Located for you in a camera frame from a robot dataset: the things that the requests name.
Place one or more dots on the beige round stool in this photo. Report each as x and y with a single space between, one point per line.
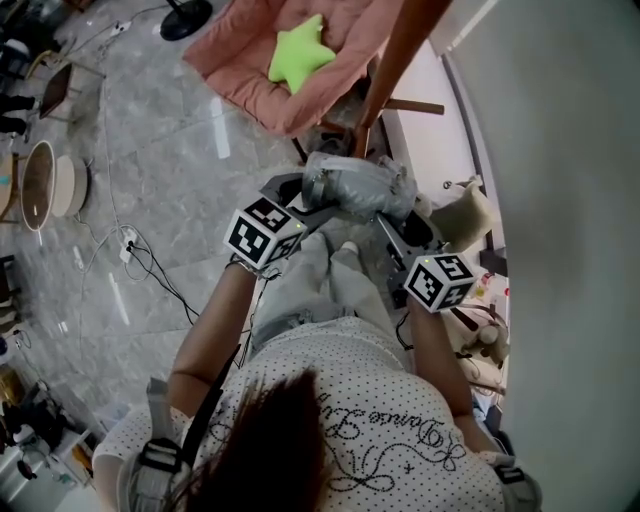
67 187

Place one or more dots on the beige plush toy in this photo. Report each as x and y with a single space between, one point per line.
465 215

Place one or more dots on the person's right forearm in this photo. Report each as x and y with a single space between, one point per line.
435 360

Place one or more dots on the person's white shoe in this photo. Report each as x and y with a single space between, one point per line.
349 248

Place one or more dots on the small cream stuffed toy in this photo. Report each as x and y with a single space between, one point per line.
487 345

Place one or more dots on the person's grey trousers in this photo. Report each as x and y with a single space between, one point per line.
310 285

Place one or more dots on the green star pillow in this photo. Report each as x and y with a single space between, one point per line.
300 55

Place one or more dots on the black standing fan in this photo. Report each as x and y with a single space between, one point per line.
185 22

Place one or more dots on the pink padded chair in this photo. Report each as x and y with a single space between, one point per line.
240 70

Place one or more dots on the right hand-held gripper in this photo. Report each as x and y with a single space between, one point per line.
440 282

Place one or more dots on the person's white dotted shirt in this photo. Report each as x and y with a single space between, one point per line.
370 400

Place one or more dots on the white power strip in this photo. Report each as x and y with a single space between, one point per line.
127 245
121 28

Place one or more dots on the person's left forearm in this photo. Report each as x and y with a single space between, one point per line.
215 320

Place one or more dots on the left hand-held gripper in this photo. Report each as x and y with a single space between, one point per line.
255 235

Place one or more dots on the wooden coat rack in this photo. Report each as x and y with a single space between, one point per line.
400 60

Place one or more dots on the metal chair with dark seat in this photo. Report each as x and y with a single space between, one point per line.
55 92

